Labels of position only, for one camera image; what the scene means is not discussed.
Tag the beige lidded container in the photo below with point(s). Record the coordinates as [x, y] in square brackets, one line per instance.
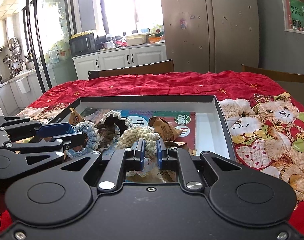
[136, 39]

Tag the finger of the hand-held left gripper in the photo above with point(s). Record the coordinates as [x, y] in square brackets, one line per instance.
[54, 129]
[69, 140]

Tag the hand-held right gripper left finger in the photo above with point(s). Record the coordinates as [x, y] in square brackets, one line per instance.
[141, 152]

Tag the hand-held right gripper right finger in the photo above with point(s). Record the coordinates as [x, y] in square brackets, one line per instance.
[160, 155]

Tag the cream crochet scrunchie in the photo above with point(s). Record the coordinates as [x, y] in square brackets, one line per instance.
[134, 133]

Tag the beige double-door refrigerator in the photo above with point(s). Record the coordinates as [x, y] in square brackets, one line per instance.
[209, 22]

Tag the blue crochet scrunchie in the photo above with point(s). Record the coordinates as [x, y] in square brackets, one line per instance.
[90, 132]

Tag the black white-trimmed scrunchie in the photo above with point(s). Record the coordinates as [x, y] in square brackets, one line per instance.
[114, 121]

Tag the red printed bear blanket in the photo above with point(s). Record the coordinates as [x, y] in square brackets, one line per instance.
[167, 82]

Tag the white mug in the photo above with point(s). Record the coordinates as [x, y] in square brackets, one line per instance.
[107, 45]

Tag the orange box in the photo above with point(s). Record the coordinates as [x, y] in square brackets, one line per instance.
[155, 39]

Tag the red paper bag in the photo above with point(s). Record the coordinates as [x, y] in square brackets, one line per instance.
[287, 10]

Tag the black framed glass door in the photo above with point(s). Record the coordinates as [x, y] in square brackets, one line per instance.
[41, 55]

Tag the green poster card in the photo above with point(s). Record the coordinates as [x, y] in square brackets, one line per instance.
[299, 13]

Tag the white hanging bin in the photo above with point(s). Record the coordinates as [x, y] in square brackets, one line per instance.
[23, 85]

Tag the black microwave oven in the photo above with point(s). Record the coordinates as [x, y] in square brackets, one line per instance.
[82, 45]

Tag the brown crochet scrunchie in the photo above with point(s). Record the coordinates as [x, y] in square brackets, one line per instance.
[105, 136]

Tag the yellow cloth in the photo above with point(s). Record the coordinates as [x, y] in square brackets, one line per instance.
[83, 33]

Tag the black shallow cardboard box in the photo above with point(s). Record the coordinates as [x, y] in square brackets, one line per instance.
[209, 135]

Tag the white kitchen counter unit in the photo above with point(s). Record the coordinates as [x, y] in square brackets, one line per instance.
[6, 95]

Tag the white kitchen cabinet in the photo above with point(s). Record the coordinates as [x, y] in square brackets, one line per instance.
[112, 60]

